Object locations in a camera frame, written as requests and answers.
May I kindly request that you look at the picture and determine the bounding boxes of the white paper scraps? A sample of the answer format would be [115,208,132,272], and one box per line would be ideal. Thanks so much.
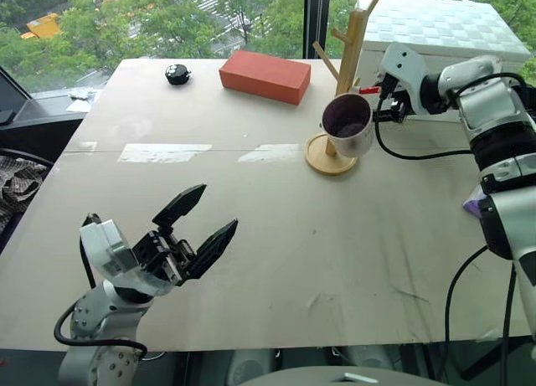
[65,88,101,113]

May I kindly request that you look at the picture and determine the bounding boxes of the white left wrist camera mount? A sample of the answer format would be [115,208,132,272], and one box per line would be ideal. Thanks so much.
[79,213,173,297]

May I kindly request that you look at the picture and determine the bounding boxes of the black chair rim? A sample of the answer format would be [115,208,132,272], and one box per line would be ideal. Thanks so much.
[0,147,56,169]

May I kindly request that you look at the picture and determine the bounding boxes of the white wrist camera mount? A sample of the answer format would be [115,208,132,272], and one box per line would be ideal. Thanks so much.
[79,213,173,297]
[375,41,429,116]

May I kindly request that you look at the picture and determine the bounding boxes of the black window frame post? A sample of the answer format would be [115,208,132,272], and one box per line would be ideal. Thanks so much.
[302,0,335,60]

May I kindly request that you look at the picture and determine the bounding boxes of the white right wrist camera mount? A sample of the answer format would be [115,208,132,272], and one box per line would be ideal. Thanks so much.
[375,41,429,116]

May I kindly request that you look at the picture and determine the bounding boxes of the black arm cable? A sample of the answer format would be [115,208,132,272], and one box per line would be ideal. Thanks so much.
[500,263,517,386]
[442,244,490,383]
[454,71,533,111]
[53,230,148,360]

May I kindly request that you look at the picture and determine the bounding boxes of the wooden mug tree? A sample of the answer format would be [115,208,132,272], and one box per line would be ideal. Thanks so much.
[304,0,388,178]

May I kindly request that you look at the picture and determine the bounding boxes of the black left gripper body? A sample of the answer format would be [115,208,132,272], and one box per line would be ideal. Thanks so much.
[131,228,198,287]

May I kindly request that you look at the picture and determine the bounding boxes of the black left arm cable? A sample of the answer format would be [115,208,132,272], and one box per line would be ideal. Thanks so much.
[53,230,148,360]

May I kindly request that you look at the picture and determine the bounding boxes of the white box with checkered lid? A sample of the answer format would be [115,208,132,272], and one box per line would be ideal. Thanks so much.
[353,0,533,124]

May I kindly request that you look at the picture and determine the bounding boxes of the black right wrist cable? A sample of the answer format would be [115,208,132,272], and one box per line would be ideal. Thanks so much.
[374,120,474,160]

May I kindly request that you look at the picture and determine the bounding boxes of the dark window ledge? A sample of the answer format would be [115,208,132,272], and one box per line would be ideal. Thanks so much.
[0,88,104,163]

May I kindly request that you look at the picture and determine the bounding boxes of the white mug with purple inside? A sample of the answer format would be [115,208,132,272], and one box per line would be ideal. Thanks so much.
[321,93,374,158]

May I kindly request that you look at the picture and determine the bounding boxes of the small black round gadget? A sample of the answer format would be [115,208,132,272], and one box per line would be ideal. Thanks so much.
[163,63,193,86]

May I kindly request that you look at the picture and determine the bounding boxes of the purple plastic scrap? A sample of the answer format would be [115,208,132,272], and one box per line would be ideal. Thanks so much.
[461,188,487,224]

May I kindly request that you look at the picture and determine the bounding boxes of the plaid cloth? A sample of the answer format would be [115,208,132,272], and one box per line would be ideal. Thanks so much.
[0,153,54,233]

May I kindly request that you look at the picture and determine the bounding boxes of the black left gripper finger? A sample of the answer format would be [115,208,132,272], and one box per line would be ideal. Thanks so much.
[183,218,240,281]
[152,183,208,233]

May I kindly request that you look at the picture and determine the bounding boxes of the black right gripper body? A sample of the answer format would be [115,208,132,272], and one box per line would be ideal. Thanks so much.
[379,76,415,126]

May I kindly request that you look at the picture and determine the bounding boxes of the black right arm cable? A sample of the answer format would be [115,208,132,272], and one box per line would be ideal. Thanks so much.
[500,263,517,386]
[454,71,533,111]
[442,244,490,383]

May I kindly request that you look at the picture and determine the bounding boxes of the orange-red rectangular box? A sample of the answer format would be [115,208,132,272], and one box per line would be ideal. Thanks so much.
[218,50,312,106]

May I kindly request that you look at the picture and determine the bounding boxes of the yellow vehicle outside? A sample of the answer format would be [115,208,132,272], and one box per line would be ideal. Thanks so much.
[19,12,62,41]

